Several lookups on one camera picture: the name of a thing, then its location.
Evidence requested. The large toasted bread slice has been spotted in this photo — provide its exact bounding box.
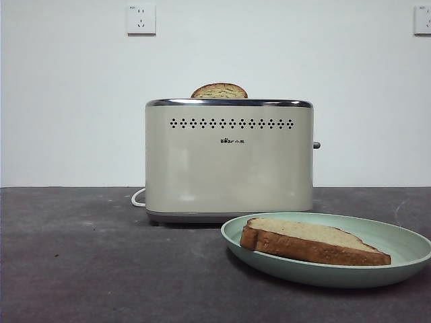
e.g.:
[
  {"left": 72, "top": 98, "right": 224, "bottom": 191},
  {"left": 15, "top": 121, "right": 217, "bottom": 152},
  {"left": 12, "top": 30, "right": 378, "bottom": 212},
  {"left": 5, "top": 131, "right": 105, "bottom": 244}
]
[{"left": 239, "top": 217, "right": 393, "bottom": 266}]

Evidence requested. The pale green round plate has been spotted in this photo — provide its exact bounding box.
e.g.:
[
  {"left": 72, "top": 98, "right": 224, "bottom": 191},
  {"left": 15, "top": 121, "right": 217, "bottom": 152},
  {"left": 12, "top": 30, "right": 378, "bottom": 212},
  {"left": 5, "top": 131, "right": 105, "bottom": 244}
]
[{"left": 220, "top": 211, "right": 431, "bottom": 289}]

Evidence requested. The cream toaster with chrome top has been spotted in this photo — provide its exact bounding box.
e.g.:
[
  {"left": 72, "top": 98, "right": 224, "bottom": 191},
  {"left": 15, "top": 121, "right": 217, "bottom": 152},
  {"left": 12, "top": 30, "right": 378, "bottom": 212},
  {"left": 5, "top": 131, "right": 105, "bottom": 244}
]
[{"left": 145, "top": 98, "right": 321, "bottom": 225}]

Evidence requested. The white toaster power cord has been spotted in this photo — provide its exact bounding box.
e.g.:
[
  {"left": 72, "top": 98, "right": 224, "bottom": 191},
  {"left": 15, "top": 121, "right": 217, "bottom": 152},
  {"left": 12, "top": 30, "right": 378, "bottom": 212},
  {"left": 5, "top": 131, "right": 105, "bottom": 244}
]
[{"left": 131, "top": 187, "right": 147, "bottom": 208}]

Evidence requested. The small toasted bread slice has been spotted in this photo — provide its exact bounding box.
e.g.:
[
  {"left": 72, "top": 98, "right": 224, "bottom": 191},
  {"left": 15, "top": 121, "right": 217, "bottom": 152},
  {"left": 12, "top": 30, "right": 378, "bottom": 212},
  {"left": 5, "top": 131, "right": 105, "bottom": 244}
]
[{"left": 191, "top": 83, "right": 249, "bottom": 99}]

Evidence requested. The white wall socket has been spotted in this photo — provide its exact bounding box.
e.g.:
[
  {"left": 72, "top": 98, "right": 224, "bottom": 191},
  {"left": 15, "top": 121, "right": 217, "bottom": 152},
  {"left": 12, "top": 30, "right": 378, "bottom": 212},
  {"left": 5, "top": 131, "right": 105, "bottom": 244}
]
[
  {"left": 413, "top": 5, "right": 431, "bottom": 36},
  {"left": 127, "top": 4, "right": 157, "bottom": 36}
]

